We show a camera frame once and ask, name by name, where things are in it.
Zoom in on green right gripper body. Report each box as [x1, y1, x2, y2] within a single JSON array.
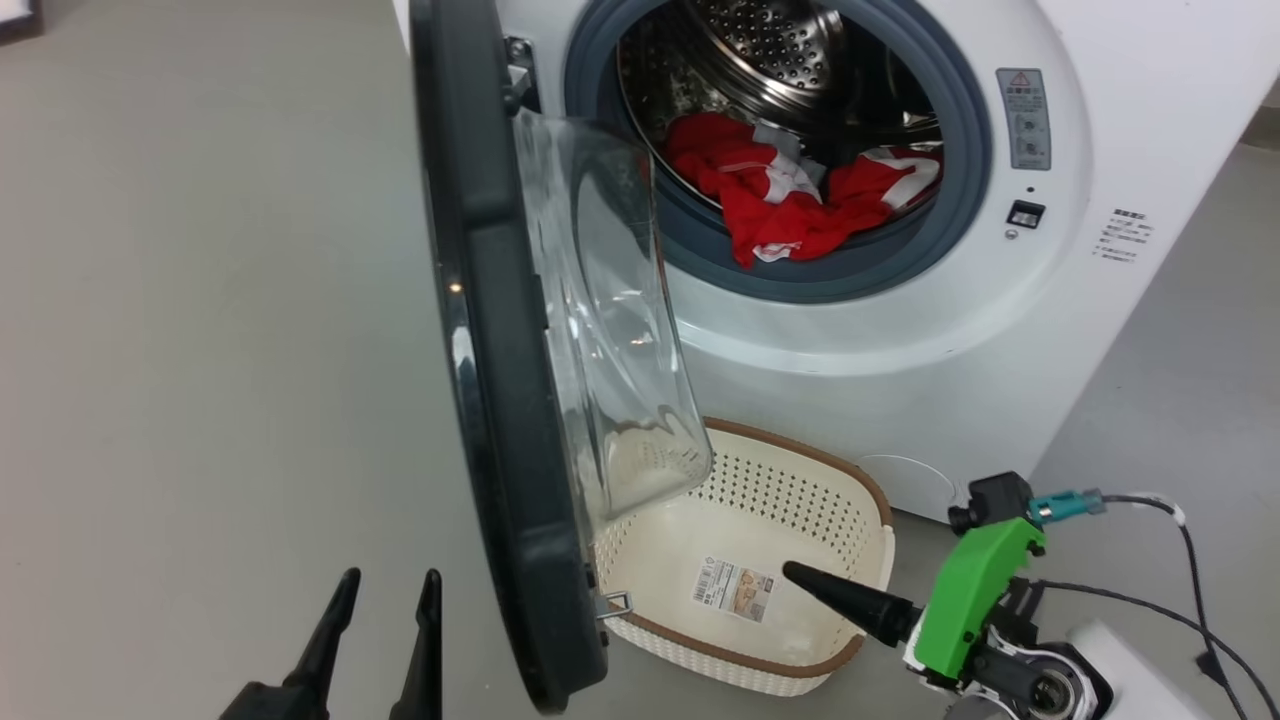
[[905, 517, 1116, 720]]

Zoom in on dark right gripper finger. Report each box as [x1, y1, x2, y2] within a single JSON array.
[[782, 561, 923, 649]]

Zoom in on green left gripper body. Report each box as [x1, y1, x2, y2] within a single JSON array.
[[218, 682, 331, 720]]

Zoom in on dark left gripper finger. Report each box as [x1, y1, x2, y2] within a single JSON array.
[[388, 569, 443, 720], [283, 567, 362, 693]]

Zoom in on dark grey round glass door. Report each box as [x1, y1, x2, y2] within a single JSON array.
[[408, 0, 716, 713]]

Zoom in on red garment with white stripe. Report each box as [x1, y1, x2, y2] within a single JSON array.
[[665, 113, 833, 269]]

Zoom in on red and white zip jacket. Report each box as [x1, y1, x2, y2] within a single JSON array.
[[828, 147, 943, 233]]

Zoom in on cream perforated laundry basket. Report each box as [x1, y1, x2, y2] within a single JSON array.
[[590, 417, 896, 698]]

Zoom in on white front-load washing machine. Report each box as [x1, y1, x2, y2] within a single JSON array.
[[392, 0, 1280, 526]]

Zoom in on grey rubber door gasket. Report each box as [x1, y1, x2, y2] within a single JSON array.
[[563, 0, 994, 304]]

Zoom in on metal door hinge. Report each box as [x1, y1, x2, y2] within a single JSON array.
[[503, 37, 541, 113]]

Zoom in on paper product sticker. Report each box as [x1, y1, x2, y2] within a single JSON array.
[[692, 557, 776, 623]]

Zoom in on round drain filter cover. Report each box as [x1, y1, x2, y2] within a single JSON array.
[[858, 455, 961, 521]]

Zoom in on printed text label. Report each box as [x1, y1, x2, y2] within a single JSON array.
[[1092, 208, 1154, 264]]

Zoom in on grey warning sticker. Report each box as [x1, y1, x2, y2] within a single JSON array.
[[996, 68, 1052, 171]]

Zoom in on perforated steel drum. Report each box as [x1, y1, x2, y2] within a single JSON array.
[[617, 0, 943, 201]]

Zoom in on dark framed board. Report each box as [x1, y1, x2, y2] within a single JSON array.
[[0, 0, 46, 43]]

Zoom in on teal cable connector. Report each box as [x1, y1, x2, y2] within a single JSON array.
[[1028, 488, 1106, 526]]

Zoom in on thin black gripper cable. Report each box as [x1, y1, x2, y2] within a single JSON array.
[[1030, 580, 1280, 696]]

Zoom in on thin black camera cable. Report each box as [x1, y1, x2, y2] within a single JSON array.
[[1100, 492, 1251, 720]]

